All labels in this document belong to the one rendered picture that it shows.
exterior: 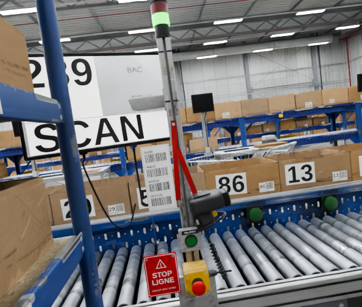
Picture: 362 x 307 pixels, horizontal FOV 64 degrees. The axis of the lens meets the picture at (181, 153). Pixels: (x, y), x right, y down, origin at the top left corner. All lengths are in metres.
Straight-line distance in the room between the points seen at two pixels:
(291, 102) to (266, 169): 5.09
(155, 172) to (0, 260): 0.58
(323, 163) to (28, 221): 1.50
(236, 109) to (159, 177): 5.39
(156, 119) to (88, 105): 0.22
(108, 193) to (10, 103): 1.22
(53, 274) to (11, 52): 0.27
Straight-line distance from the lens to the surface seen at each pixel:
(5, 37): 0.43
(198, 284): 0.87
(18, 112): 0.34
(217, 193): 0.84
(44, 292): 0.35
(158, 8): 0.93
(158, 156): 0.86
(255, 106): 6.32
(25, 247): 0.40
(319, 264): 1.21
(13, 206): 0.38
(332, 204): 1.67
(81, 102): 0.93
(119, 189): 1.50
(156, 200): 0.88
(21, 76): 0.44
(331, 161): 1.72
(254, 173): 1.55
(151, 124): 0.96
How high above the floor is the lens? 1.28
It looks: 5 degrees down
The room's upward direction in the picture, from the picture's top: 8 degrees counter-clockwise
